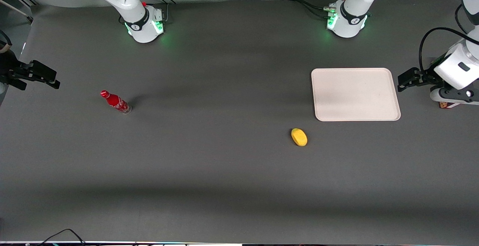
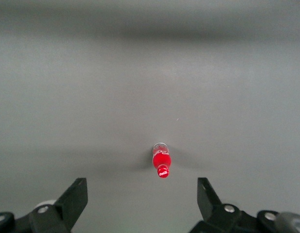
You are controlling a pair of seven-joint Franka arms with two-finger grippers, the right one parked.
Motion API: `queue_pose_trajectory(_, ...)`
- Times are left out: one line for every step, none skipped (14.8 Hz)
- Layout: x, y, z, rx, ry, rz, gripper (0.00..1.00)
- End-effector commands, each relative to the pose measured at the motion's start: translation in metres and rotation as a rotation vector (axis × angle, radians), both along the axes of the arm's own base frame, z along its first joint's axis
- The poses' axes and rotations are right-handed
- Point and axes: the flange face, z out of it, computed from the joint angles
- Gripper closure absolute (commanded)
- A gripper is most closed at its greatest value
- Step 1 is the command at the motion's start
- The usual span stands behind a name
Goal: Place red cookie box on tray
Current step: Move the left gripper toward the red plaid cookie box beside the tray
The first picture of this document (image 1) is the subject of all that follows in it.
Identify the metal stand frame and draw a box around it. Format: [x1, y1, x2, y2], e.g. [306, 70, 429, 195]
[0, 0, 39, 24]

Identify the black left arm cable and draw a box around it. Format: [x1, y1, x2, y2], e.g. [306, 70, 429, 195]
[418, 3, 479, 71]

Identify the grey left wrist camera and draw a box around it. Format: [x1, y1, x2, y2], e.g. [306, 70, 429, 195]
[430, 86, 479, 106]

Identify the black left base cable bundle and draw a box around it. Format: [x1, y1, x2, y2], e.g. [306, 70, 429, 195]
[283, 0, 349, 19]

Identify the beige plastic tray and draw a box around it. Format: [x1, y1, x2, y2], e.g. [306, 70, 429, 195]
[311, 68, 401, 122]

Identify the black cable at table edge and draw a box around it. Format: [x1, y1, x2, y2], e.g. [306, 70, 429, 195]
[37, 228, 87, 246]

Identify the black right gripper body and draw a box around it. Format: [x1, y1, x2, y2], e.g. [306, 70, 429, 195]
[0, 50, 24, 86]

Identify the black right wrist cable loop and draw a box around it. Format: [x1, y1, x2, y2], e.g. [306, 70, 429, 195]
[0, 30, 12, 54]

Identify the yellow toy mango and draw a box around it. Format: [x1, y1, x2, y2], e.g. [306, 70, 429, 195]
[291, 128, 308, 147]

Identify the red cola bottle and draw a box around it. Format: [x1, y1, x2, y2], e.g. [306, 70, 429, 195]
[100, 90, 132, 115]

